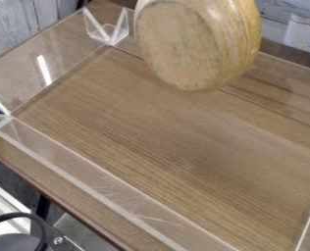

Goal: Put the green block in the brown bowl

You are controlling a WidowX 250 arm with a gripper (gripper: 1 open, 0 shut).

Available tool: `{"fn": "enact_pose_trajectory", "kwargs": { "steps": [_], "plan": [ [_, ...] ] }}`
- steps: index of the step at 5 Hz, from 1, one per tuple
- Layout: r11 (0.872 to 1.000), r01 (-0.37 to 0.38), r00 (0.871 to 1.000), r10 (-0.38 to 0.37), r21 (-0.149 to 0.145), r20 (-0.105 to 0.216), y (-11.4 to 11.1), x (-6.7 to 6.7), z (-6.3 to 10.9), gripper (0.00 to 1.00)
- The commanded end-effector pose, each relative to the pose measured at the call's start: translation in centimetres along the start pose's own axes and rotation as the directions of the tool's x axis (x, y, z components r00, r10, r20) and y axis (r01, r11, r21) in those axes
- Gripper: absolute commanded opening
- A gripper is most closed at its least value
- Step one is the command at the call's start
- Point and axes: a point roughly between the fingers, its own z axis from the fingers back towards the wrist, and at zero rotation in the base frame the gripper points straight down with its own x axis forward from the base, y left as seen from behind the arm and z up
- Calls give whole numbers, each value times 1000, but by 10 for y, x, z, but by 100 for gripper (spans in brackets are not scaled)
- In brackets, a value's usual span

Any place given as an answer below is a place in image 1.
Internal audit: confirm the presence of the black cable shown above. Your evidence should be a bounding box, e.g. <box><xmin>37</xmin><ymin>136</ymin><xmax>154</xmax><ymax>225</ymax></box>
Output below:
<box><xmin>0</xmin><ymin>212</ymin><xmax>48</xmax><ymax>251</ymax></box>

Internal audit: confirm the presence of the white container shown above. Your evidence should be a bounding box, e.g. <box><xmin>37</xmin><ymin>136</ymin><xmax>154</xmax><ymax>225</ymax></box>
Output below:
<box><xmin>282</xmin><ymin>13</ymin><xmax>310</xmax><ymax>52</ymax></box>

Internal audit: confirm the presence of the brown wooden bowl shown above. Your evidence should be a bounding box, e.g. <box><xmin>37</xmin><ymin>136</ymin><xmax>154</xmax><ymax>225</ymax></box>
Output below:
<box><xmin>134</xmin><ymin>0</ymin><xmax>261</xmax><ymax>91</ymax></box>

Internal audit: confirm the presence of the clear acrylic enclosure wall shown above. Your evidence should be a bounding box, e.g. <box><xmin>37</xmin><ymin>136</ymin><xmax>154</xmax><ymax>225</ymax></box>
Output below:
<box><xmin>0</xmin><ymin>3</ymin><xmax>310</xmax><ymax>251</ymax></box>

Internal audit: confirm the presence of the metal bracket with screw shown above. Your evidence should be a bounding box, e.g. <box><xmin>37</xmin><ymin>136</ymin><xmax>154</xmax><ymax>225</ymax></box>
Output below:
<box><xmin>29</xmin><ymin>214</ymin><xmax>87</xmax><ymax>251</ymax></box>

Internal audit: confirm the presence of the black table leg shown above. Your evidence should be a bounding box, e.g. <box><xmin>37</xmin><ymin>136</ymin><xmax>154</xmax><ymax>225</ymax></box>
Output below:
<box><xmin>35</xmin><ymin>195</ymin><xmax>51</xmax><ymax>220</ymax></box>

